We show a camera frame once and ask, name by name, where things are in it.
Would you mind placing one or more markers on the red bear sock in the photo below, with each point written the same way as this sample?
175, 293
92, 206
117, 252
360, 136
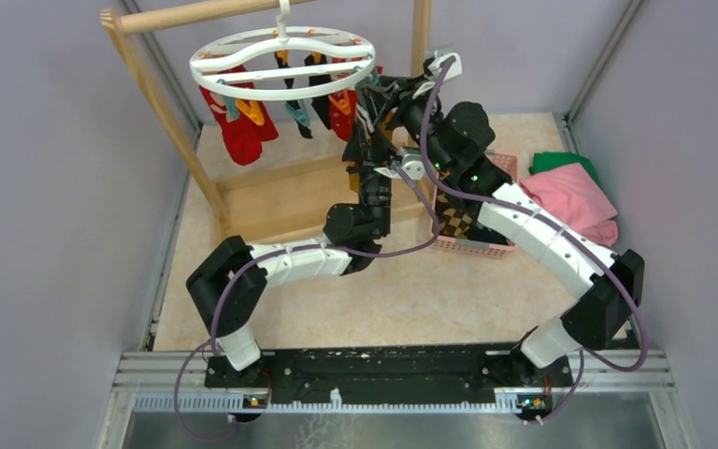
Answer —
245, 125

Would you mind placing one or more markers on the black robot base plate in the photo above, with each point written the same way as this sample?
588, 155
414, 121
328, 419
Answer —
389, 375

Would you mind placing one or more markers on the pink perforated plastic basket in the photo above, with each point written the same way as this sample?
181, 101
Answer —
468, 245

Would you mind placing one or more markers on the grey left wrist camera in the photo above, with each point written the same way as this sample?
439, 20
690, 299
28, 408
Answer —
406, 160

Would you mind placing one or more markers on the wooden hanger stand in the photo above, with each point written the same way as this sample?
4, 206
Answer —
286, 202

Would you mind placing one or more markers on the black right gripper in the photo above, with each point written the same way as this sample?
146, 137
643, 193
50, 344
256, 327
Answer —
389, 91

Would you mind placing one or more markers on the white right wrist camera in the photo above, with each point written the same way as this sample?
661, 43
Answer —
443, 62

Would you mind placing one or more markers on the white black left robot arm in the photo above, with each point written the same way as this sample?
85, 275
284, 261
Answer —
227, 285

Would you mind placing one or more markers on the mustard sock striped cuff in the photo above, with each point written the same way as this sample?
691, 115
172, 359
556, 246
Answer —
371, 115

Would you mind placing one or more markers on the mustard yellow sock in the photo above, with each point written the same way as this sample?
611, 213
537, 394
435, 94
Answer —
354, 176

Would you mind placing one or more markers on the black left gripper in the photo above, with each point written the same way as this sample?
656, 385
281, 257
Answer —
358, 151

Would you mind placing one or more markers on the argyle patterned sock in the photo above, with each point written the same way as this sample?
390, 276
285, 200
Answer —
453, 223

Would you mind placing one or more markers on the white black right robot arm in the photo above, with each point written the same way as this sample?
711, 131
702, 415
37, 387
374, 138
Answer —
452, 146

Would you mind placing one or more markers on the black hanging sock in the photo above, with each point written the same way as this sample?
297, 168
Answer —
296, 108

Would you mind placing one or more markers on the green folded cloth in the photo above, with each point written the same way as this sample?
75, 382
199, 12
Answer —
546, 161

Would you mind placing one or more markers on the white round clip hanger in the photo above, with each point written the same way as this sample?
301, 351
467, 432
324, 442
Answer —
243, 65

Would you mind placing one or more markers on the pink folded cloth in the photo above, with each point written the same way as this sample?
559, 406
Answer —
571, 195

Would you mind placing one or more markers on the navy blue sock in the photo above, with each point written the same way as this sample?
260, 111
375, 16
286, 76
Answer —
487, 235

